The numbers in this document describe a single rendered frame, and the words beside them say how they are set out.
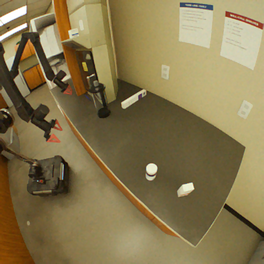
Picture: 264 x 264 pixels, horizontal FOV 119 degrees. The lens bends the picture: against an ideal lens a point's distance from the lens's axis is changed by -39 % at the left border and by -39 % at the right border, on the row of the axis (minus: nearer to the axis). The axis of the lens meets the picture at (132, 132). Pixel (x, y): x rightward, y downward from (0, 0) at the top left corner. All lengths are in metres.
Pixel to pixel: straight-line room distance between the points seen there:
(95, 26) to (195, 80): 0.74
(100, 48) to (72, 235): 1.86
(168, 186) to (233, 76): 0.70
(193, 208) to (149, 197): 0.21
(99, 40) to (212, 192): 1.08
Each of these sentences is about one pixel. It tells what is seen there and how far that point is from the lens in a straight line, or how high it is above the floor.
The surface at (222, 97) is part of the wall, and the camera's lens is 0.88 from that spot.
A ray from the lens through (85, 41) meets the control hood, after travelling 0.86.
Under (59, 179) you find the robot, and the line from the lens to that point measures 1.65.
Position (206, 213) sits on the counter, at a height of 0.94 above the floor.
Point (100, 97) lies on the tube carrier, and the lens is 0.82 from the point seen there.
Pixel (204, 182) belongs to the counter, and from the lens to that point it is 0.68.
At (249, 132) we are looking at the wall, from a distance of 0.96.
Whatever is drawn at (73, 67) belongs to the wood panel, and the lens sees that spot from 1.23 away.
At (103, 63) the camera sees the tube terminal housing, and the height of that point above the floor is 1.28.
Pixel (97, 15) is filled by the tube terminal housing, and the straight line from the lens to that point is 0.91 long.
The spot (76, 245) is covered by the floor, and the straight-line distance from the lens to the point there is 1.72.
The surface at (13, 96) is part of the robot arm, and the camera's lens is 0.69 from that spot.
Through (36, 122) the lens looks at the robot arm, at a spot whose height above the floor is 1.19.
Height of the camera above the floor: 1.52
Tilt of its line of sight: 48 degrees down
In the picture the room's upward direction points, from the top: 6 degrees counter-clockwise
